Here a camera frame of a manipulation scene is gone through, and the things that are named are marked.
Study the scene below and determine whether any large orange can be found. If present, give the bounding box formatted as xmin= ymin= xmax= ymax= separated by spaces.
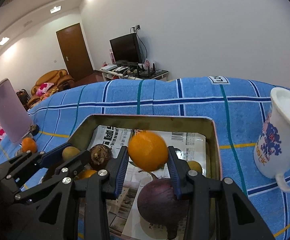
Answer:
xmin=128 ymin=131 xmax=168 ymax=172

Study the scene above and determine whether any orange in tin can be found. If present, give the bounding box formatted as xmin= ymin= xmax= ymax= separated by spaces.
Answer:
xmin=77 ymin=170 xmax=97 ymax=180

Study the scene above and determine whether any small orange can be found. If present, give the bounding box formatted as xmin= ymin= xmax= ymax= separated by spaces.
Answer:
xmin=21 ymin=137 xmax=38 ymax=153

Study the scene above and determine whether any small yellow fruit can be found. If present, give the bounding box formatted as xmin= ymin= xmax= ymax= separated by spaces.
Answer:
xmin=187 ymin=160 xmax=202 ymax=173

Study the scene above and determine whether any purple electric kettle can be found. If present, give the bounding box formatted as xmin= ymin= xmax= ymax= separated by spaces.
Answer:
xmin=0 ymin=78 xmax=33 ymax=144

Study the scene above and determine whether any purple sweet potato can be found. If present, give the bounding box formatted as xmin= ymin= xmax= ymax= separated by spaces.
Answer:
xmin=137 ymin=178 xmax=188 ymax=239

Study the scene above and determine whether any pink metal tin box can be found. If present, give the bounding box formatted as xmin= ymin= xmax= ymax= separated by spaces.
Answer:
xmin=41 ymin=114 xmax=223 ymax=240

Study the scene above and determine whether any white blue printed mug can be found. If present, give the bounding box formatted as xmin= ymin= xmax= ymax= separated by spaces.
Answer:
xmin=253 ymin=87 xmax=290 ymax=193

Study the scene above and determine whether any pink floral pillow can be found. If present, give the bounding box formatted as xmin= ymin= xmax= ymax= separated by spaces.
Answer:
xmin=35 ymin=82 xmax=54 ymax=96

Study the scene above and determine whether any brown leather armchair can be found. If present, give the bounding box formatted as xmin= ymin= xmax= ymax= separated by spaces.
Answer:
xmin=27 ymin=69 xmax=74 ymax=108

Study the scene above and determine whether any white tv stand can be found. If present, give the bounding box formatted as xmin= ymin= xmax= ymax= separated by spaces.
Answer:
xmin=98 ymin=64 xmax=169 ymax=81

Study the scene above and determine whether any blue plaid tablecloth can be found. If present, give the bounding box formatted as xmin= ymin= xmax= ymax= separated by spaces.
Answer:
xmin=28 ymin=77 xmax=290 ymax=239

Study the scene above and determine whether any brown wooden door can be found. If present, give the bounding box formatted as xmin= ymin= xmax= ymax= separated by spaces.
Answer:
xmin=56 ymin=23 xmax=93 ymax=81

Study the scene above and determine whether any black television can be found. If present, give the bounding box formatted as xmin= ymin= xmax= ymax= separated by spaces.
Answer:
xmin=109 ymin=33 xmax=142 ymax=63

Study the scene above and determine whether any black tv cable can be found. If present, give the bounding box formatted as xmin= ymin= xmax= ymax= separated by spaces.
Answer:
xmin=135 ymin=31 xmax=148 ymax=63

